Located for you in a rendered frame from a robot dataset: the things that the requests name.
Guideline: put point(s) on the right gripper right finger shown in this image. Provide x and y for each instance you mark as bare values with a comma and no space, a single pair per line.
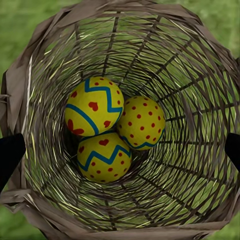
232,148

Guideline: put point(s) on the wicker basket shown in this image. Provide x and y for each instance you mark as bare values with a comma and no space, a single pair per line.
29,105

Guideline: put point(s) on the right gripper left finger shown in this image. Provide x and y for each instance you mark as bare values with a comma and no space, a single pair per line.
12,149

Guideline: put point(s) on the easter egg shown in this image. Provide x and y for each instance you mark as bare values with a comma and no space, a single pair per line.
142,123
103,158
94,106

